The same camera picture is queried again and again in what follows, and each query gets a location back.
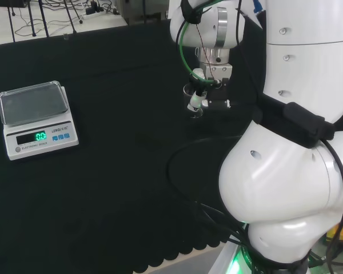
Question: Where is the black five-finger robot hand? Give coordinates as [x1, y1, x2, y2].
[188, 64, 233, 113]

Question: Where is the clear glass beaker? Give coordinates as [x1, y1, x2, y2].
[182, 83, 204, 119]

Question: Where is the grey metal cabinet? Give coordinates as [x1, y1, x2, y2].
[122, 0, 171, 26]

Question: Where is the black bench cloth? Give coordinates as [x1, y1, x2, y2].
[0, 15, 275, 274]

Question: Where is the white power strip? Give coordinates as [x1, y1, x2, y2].
[85, 6, 104, 17]

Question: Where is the black tripod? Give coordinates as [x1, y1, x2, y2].
[62, 0, 84, 35]
[7, 0, 51, 43]

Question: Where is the white electronic balance steel pan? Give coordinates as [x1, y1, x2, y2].
[0, 80, 80, 161]

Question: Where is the black box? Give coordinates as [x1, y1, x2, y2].
[0, 0, 29, 9]

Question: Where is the green cable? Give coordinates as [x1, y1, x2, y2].
[178, 0, 221, 86]

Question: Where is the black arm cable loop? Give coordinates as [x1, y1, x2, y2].
[166, 135, 251, 251]

